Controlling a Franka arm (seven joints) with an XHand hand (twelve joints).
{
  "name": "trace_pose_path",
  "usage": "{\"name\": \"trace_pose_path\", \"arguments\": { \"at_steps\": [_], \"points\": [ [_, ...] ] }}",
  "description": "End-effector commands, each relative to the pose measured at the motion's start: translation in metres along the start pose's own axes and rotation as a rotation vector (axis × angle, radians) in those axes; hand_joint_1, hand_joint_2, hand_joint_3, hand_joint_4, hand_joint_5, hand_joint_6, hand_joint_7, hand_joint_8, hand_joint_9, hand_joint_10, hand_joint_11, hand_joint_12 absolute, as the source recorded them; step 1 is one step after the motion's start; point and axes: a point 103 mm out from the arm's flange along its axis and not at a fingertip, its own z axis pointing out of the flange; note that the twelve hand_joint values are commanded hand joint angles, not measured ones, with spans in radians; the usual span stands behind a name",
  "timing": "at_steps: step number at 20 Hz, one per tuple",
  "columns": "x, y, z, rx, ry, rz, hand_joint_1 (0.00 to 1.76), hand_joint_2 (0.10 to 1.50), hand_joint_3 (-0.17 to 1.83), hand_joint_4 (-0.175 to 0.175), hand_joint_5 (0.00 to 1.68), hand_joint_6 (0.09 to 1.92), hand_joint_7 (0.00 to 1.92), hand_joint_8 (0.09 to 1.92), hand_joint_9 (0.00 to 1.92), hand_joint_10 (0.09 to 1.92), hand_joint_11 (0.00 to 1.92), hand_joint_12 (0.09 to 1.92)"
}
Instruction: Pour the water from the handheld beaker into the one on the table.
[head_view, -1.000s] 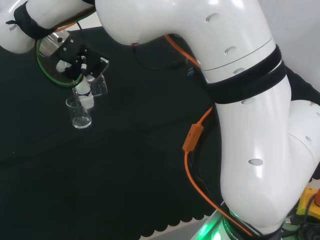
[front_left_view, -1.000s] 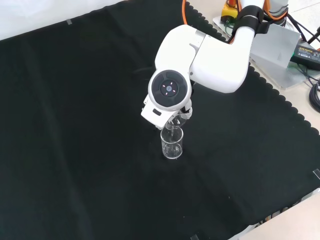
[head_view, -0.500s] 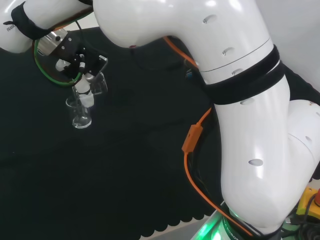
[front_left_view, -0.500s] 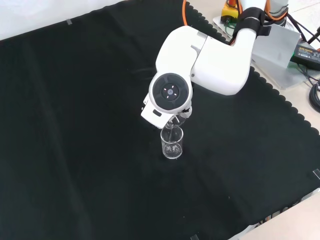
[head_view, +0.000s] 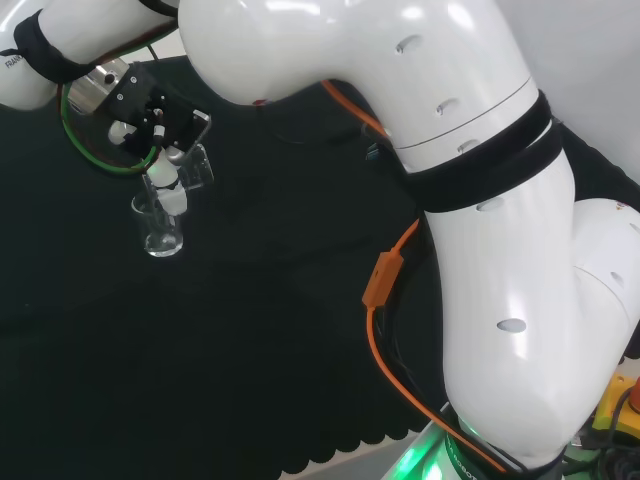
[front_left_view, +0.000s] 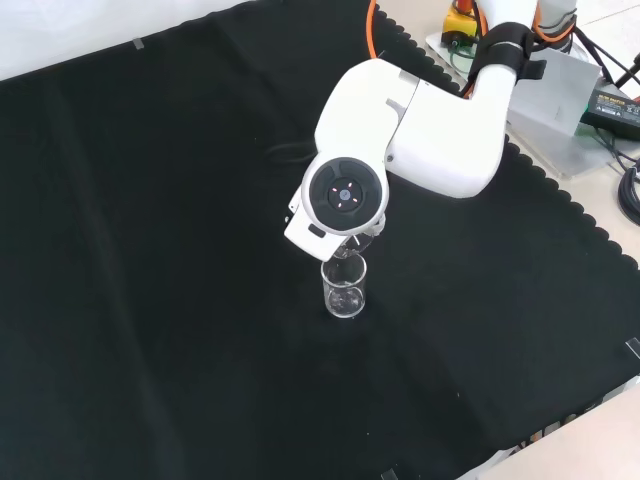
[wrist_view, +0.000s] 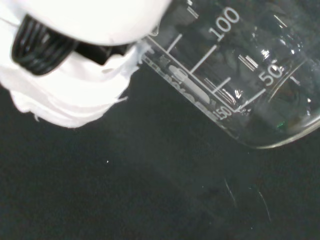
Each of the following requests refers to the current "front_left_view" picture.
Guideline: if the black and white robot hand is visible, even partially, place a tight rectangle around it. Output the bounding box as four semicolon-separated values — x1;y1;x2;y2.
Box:
283;187;389;265

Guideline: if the smaller clear glass beaker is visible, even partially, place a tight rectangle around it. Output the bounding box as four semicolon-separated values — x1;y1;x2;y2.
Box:
332;229;384;262

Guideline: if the clear 200 ml glass beaker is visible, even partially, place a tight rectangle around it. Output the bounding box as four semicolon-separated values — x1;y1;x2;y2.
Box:
319;254;370;320

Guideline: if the black bench cloth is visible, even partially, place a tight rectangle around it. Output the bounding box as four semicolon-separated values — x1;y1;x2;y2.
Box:
0;0;640;480

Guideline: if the yellow stop button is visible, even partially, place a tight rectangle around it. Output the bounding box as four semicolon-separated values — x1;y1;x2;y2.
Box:
446;0;484;37

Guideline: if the black power adapter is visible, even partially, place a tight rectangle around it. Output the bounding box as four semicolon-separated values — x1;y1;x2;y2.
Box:
579;84;640;129

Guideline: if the pale board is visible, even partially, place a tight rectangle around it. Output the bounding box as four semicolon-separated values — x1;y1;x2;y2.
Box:
459;369;640;480

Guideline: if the orange cable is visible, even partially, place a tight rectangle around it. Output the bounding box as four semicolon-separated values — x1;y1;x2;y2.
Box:
530;0;571;42
366;0;384;60

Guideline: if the grey metal base plate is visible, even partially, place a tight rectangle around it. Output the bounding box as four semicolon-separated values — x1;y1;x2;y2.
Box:
424;30;640;180

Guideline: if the black cable bundle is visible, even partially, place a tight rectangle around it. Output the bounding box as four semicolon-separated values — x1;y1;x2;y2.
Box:
617;159;640;226

